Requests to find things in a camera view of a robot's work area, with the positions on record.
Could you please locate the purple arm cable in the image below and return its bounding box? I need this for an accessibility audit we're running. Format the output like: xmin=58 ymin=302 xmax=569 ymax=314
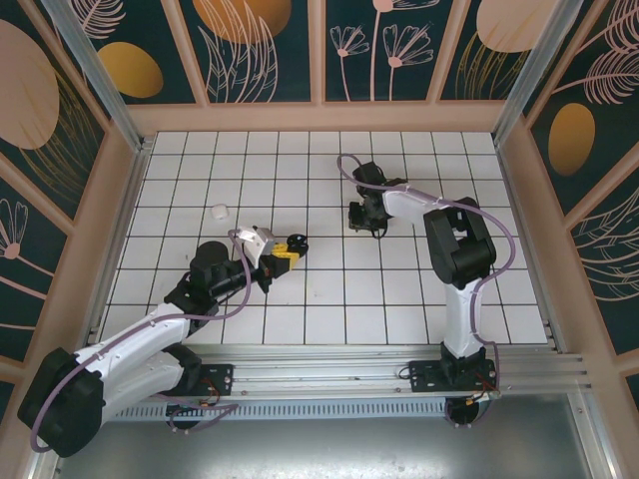
xmin=30 ymin=229 xmax=256 ymax=453
xmin=336 ymin=153 xmax=518 ymax=395

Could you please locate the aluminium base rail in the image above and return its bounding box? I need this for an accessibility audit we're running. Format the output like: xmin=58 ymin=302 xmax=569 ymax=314
xmin=79 ymin=343 xmax=593 ymax=400

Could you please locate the grey slotted cable duct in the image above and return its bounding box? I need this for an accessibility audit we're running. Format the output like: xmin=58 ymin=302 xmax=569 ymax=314
xmin=112 ymin=400 xmax=450 ymax=421

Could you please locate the aluminium frame post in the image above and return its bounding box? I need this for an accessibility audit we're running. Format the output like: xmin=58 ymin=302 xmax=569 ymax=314
xmin=40 ymin=0 xmax=154 ymax=154
xmin=491 ymin=0 xmax=585 ymax=146

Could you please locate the grey metal sheet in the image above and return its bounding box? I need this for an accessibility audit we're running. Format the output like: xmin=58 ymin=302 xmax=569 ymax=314
xmin=47 ymin=413 xmax=618 ymax=479

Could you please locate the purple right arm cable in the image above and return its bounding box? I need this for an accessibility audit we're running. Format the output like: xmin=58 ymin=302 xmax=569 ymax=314
xmin=336 ymin=153 xmax=518 ymax=395

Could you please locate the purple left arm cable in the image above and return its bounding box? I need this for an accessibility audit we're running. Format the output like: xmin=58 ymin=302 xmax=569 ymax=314
xmin=30 ymin=229 xmax=256 ymax=453

